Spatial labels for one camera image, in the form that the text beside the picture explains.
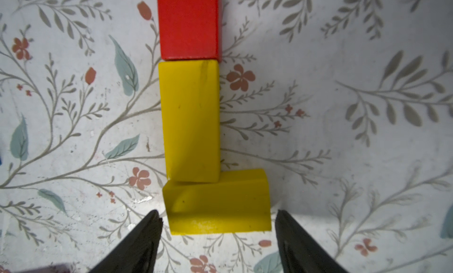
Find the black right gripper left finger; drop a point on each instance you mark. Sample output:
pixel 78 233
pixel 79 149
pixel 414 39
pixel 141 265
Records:
pixel 137 253

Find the yellow block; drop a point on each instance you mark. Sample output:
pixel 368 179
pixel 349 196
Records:
pixel 189 96
pixel 238 202

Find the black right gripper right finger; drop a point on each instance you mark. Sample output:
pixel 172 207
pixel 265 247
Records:
pixel 299 252

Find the red block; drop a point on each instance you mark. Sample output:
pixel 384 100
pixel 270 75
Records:
pixel 190 29

